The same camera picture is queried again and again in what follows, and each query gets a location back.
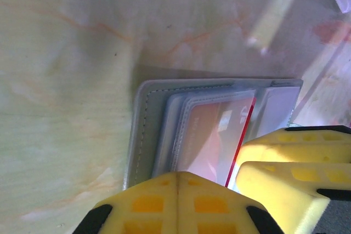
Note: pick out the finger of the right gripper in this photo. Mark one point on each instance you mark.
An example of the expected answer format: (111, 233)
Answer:
(274, 190)
(301, 149)

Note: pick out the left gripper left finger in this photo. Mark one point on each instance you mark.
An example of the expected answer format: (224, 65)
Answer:
(120, 198)

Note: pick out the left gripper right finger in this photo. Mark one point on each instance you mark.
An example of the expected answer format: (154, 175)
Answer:
(235, 201)

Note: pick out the red bank card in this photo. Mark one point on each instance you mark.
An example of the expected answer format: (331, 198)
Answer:
(208, 135)

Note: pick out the grey-green card holder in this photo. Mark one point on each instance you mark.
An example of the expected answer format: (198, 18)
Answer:
(153, 113)

